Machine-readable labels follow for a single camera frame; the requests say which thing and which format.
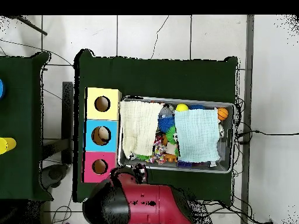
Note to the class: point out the light blue muslin cloth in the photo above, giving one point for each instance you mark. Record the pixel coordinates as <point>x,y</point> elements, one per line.
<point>198,135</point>

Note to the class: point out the small orange toy animal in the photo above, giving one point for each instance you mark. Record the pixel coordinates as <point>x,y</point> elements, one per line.
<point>170,158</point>

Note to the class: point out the blue spiky rubber ball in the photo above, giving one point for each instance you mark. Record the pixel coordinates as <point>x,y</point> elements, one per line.
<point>165,123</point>
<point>196,107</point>

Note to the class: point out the yellow cylinder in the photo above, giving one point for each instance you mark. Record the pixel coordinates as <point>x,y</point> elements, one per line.
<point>7,144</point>

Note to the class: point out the dark thin rod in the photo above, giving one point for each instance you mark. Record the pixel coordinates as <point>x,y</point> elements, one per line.
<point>35,29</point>

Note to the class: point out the cream muslin cloth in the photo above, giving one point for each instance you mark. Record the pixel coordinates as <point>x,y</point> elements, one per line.
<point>140,126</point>

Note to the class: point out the small orange basketball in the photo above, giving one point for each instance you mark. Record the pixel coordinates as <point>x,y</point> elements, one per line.
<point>223,113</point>

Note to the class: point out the green spiky toy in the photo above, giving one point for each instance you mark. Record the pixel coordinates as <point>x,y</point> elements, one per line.
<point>171,135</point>

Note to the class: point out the crumpled clear plastic bottle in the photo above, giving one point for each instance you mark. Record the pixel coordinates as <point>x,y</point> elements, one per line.
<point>164,112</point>

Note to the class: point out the wooden box with three holes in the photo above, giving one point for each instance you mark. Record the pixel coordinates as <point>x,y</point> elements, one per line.
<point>93,112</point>

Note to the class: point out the blue round object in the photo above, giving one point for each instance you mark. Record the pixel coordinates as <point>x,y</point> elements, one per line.
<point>1,88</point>

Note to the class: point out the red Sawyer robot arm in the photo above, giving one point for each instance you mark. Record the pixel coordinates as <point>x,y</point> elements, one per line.
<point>144,200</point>

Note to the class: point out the dark grey rounded base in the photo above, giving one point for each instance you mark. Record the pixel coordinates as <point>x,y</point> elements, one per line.
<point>56,173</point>

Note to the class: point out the colourful crumpled fabric scrunchie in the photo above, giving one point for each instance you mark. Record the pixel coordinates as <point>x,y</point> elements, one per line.
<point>158,151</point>

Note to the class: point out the yellow foam ball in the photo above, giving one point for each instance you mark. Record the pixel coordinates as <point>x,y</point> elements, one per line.
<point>181,107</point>

